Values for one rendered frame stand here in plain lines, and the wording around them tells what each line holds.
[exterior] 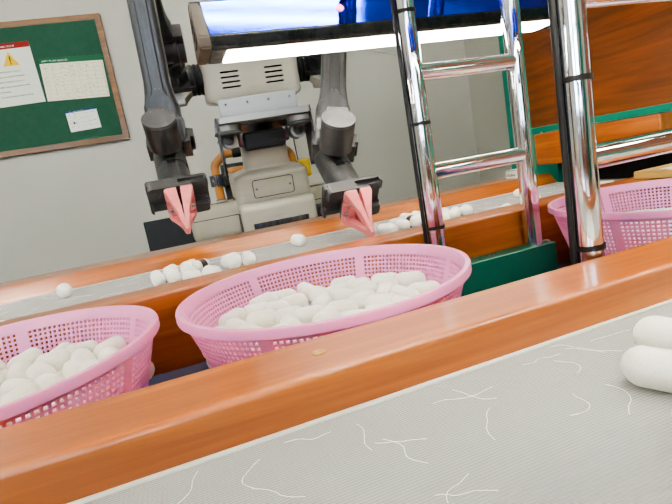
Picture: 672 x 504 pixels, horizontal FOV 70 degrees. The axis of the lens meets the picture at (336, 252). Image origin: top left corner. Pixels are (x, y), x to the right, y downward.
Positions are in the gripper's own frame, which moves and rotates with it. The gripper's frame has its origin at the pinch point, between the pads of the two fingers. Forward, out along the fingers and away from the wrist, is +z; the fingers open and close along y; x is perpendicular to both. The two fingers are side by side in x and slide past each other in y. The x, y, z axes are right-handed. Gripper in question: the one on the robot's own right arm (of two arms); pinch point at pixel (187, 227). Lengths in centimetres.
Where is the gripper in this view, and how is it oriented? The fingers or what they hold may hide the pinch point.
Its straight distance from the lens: 81.5
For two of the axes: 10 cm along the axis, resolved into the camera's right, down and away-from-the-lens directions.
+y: 9.3, -2.2, 3.0
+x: -0.9, 6.6, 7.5
